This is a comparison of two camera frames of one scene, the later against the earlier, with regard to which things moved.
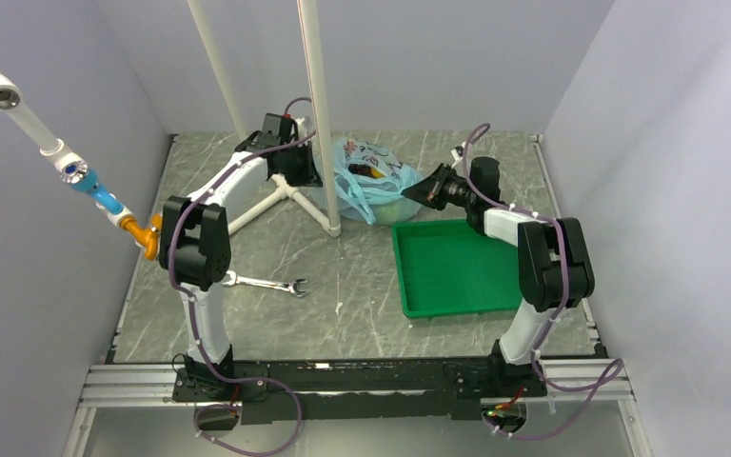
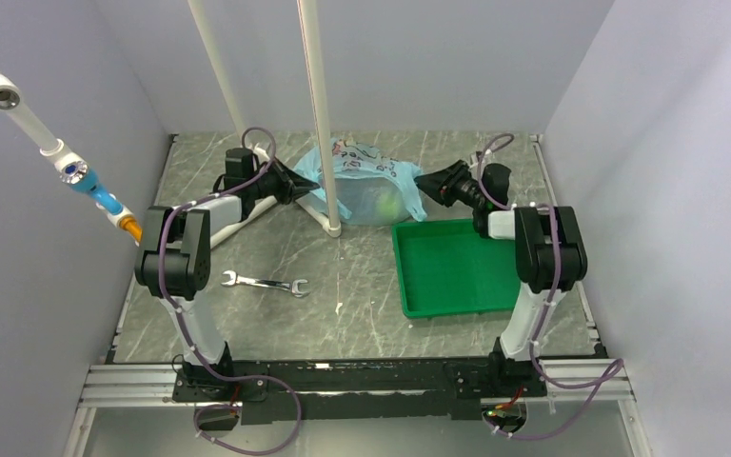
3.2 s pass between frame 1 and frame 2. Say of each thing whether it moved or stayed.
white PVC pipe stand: stayed
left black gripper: moved
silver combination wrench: stayed
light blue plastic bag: stayed
